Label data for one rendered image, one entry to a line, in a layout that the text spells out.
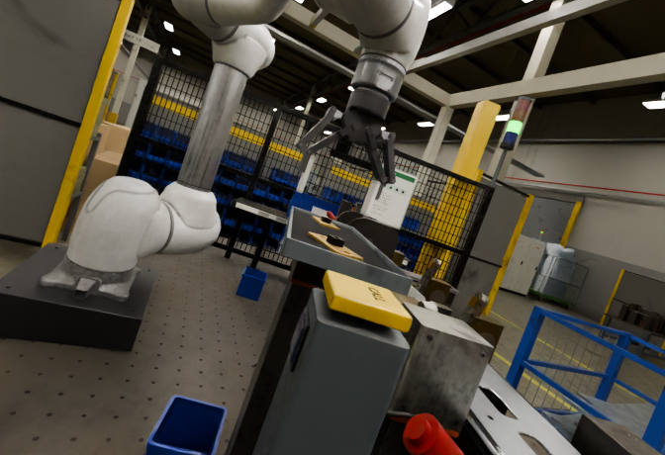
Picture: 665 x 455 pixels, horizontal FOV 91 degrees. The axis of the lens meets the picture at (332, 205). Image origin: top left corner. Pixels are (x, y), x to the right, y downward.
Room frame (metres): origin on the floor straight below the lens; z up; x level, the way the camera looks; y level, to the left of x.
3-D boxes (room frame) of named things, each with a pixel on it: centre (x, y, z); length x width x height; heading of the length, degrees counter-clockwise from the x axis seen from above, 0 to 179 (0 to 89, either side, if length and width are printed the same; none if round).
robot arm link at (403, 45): (0.61, 0.01, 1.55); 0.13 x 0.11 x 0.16; 154
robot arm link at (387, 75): (0.62, 0.00, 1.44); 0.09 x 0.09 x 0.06
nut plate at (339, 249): (0.40, -0.02, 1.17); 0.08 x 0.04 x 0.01; 32
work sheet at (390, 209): (1.80, -0.28, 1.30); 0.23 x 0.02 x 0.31; 98
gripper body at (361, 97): (0.62, 0.00, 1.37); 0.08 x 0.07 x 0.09; 107
